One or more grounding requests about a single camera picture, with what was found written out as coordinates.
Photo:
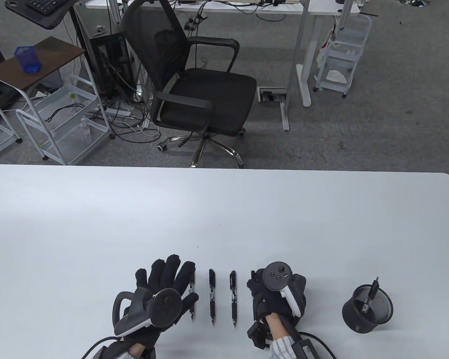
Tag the person's left hand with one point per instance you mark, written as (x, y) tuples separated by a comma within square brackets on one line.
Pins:
[(162, 275)]

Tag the person's left forearm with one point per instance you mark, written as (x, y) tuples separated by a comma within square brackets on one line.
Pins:
[(135, 349)]

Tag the white office desk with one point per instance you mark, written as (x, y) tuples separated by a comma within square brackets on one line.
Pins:
[(307, 74)]

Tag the black keyboard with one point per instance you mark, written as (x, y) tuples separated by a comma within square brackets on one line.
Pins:
[(41, 4)]

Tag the person's right hand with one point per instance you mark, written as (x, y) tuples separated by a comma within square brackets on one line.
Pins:
[(273, 303)]

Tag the white crumpled paper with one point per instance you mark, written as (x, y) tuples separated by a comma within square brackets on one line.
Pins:
[(336, 76)]

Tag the clear spray bottle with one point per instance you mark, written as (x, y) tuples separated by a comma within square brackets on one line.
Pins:
[(85, 131)]

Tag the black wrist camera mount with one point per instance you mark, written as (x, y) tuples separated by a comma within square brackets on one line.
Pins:
[(258, 333), (151, 349)]

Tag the white and red hanging bag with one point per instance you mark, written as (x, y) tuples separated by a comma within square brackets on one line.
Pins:
[(323, 52)]

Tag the aluminium frame post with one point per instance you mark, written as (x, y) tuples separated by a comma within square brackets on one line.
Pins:
[(114, 9)]

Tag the metal floor outlet box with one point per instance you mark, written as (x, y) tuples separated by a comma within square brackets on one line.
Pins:
[(271, 95)]

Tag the white plastic utility cart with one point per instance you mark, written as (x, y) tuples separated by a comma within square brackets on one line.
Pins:
[(340, 52)]

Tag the black and white controller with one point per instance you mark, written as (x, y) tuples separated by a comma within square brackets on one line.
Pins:
[(166, 306), (277, 276)]

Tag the brown-top white rolling cart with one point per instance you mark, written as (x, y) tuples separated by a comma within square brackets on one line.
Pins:
[(60, 52)]

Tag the black battery box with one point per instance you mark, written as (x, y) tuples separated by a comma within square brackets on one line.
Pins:
[(305, 347), (111, 351)]

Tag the person's right forearm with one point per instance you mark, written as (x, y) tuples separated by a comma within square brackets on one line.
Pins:
[(280, 331)]

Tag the white power strip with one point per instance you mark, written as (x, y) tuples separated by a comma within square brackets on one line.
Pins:
[(118, 111)]

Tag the black mesh office chair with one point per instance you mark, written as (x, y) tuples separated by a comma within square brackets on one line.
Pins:
[(209, 97)]

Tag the black computer tower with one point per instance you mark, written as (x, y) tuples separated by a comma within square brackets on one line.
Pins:
[(108, 63)]

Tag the black click pen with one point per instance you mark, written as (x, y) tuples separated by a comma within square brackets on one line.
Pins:
[(233, 299), (212, 278), (253, 276), (370, 295), (192, 284)]

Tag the black mesh pen holder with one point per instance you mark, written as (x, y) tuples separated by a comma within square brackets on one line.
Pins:
[(359, 321)]

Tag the blue mesh cup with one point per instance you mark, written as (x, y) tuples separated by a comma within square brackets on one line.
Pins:
[(30, 61)]

